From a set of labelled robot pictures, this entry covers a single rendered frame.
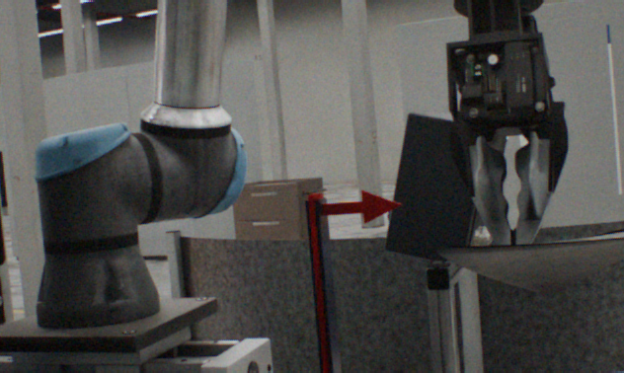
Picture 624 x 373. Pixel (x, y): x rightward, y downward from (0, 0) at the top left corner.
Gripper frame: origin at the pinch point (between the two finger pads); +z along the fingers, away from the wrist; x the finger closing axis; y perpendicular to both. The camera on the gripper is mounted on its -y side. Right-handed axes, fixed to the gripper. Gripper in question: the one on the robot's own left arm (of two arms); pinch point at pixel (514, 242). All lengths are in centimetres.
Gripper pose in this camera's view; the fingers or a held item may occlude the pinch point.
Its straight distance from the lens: 71.3
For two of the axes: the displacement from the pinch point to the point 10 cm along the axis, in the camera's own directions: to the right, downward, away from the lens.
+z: 0.0, 9.7, -2.3
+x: 9.5, -0.7, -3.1
